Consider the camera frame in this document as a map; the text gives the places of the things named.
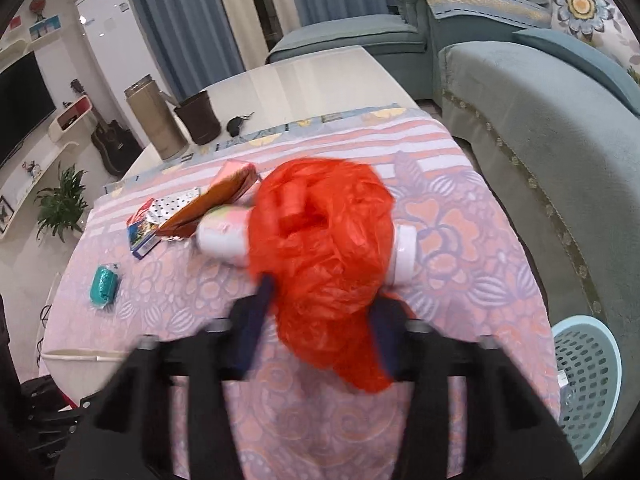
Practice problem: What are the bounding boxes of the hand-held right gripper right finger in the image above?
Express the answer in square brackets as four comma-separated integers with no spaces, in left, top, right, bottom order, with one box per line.
[369,296,583,480]

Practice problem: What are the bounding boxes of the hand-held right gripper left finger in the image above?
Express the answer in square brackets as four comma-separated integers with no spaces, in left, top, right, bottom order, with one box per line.
[95,274,277,480]

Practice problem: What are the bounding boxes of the red plastic bag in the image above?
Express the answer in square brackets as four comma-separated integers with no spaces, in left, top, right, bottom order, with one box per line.
[247,157,417,394]

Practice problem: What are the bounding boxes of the light blue perforated basket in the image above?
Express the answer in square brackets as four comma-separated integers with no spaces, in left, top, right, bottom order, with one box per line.
[551,315,623,464]

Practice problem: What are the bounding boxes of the white plastic bottle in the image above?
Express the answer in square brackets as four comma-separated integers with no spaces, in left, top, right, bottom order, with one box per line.
[195,207,418,288]

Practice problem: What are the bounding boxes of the pink floral tablecloth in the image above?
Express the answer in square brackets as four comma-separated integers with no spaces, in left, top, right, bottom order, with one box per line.
[39,105,562,480]

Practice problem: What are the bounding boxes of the orange brown snack packet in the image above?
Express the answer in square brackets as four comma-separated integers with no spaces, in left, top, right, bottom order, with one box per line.
[156,169,260,239]

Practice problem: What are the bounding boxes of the blue red small box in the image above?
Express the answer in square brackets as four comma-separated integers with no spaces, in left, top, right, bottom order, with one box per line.
[126,199,162,260]

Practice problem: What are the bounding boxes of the white dotted wrapper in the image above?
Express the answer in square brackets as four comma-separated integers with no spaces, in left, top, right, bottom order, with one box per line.
[146,187,202,226]

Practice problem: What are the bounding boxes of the teal bag roll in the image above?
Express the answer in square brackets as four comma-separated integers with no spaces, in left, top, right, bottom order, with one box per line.
[90,263,120,310]

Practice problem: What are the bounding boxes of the black car key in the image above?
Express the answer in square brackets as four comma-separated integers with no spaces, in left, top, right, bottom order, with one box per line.
[227,113,255,137]

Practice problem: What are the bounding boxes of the dark brown cup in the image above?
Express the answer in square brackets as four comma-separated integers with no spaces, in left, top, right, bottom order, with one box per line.
[173,91,221,146]

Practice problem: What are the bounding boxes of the tan cylindrical canister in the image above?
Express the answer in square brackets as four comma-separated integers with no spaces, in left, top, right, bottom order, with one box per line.
[124,75,183,160]

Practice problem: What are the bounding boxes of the green potted plant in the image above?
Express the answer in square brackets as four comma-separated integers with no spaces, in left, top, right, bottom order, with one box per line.
[34,162,89,243]

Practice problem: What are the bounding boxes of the black acoustic guitar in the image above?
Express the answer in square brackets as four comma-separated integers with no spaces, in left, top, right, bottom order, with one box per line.
[71,79,143,177]

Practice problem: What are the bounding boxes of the teal fabric sofa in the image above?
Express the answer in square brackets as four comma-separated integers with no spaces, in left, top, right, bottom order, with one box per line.
[265,0,640,386]

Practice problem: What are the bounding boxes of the white refrigerator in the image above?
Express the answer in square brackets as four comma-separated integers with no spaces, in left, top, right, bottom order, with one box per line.
[75,0,173,148]

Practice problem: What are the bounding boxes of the blue curtain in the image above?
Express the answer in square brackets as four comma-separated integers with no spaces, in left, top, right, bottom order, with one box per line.
[122,0,246,103]

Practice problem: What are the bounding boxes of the black television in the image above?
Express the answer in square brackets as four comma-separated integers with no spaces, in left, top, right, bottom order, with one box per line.
[0,51,57,168]

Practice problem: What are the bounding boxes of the teal cushion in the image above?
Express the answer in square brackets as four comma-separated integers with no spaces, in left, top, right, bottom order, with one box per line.
[512,28,640,111]

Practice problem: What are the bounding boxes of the floral cushion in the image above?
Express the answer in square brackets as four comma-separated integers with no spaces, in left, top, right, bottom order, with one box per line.
[550,0,640,83]

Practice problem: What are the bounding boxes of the white wall shelf unit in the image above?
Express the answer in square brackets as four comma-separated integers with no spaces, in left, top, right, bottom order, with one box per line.
[0,25,94,241]

